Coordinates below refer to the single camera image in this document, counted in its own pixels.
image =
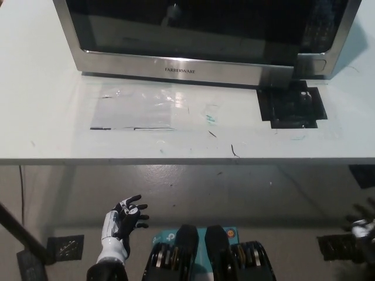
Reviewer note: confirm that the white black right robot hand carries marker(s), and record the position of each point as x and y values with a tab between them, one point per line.
363	229

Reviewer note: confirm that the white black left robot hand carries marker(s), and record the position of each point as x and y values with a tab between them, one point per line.
112	225

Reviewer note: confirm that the robot legs and feet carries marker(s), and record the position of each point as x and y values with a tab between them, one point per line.
162	237

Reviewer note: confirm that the black robot body block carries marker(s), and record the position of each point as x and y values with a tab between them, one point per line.
164	263
246	263

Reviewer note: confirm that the stainless microwave body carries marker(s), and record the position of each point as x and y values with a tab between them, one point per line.
331	35

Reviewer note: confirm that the black square floor patch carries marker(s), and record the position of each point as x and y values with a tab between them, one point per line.
337	248
66	248

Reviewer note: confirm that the dark floor mat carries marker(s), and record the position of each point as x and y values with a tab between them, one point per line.
363	177

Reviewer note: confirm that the transparent plastic film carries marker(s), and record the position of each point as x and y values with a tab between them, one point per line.
132	108

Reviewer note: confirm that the large black tape patch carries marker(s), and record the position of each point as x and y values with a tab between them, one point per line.
293	114

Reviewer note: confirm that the black frame pole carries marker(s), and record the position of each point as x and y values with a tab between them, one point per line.
20	231

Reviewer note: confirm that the black pole base plate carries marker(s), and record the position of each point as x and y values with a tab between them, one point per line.
29	267

